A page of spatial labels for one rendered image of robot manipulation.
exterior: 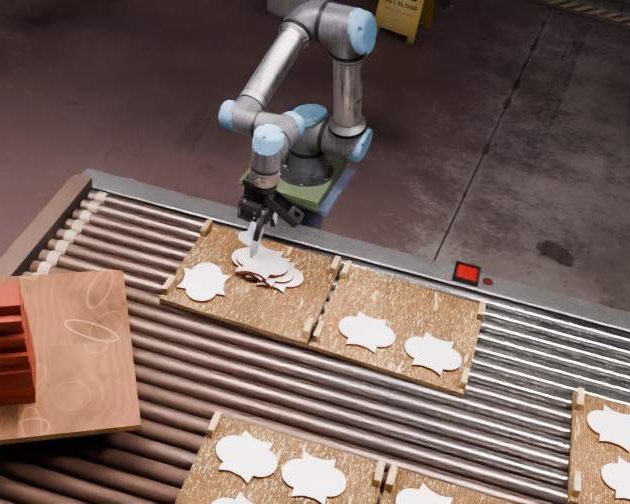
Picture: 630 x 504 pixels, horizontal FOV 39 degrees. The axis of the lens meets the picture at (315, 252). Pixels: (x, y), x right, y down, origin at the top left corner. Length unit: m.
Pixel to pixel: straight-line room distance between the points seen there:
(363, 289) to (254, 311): 0.32
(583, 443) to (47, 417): 1.25
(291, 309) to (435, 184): 2.35
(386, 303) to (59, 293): 0.86
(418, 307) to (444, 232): 1.87
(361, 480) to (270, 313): 0.55
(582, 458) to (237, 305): 0.94
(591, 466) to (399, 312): 0.63
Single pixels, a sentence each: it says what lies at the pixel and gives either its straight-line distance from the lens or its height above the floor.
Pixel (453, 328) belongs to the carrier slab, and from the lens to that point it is 2.43.
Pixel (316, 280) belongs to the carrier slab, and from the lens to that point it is 2.47.
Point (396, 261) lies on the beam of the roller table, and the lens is 2.62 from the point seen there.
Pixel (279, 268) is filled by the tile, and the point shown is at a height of 0.98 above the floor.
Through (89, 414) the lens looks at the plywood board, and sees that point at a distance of 1.99.
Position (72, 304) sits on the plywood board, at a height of 1.04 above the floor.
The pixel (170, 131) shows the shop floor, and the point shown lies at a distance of 4.72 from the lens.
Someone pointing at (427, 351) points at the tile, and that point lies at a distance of 2.33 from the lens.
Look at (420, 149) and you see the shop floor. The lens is 4.86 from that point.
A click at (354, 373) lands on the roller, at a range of 2.28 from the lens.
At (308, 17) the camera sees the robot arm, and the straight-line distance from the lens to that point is 2.51.
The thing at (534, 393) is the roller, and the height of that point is 0.92.
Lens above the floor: 2.58
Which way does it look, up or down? 40 degrees down
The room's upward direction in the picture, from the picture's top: 9 degrees clockwise
